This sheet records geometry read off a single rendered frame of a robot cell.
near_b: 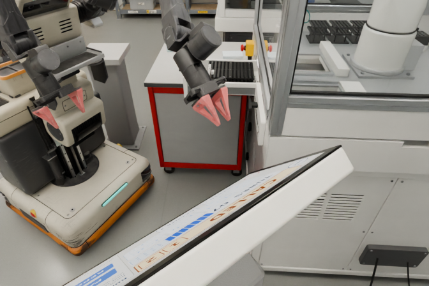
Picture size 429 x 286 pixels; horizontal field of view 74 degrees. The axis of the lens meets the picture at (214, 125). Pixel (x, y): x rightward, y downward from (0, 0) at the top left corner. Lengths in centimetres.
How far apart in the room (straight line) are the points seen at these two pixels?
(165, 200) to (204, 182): 29
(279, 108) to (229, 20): 136
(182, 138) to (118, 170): 43
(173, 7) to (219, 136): 114
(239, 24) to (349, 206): 143
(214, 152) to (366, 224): 96
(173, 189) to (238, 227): 162
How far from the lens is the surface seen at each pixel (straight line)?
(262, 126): 101
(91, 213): 168
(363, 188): 120
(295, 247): 147
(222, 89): 69
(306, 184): 46
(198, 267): 37
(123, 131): 231
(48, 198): 181
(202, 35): 66
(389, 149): 107
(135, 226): 188
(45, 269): 191
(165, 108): 170
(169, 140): 185
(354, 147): 102
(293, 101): 87
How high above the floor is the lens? 152
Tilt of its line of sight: 37 degrees down
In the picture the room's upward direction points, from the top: straight up
